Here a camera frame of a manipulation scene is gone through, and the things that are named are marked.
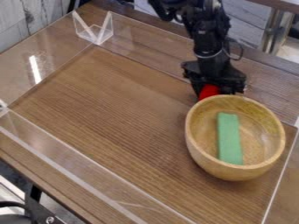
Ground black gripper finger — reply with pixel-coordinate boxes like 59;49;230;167
220;86;245;95
190;81;202;100

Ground wooden bowl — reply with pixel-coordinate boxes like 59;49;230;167
184;94;285;181

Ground red plush strawberry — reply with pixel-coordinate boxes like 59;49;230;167
198;84;220;100

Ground black cable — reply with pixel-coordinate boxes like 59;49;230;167
0;200;27;224

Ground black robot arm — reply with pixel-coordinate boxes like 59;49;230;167
146;0;246;100

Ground clear acrylic corner bracket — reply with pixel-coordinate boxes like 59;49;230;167
70;11;113;46

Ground black table leg mount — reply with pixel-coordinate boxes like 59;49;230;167
23;185;65;224

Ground green rectangular block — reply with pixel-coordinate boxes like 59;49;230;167
217;112;242;165

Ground clear acrylic front barrier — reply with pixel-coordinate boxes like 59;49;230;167
0;101;196;224

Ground metal stand in background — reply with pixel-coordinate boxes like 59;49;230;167
248;0;299;54

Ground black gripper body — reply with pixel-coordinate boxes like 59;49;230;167
181;52;246;89

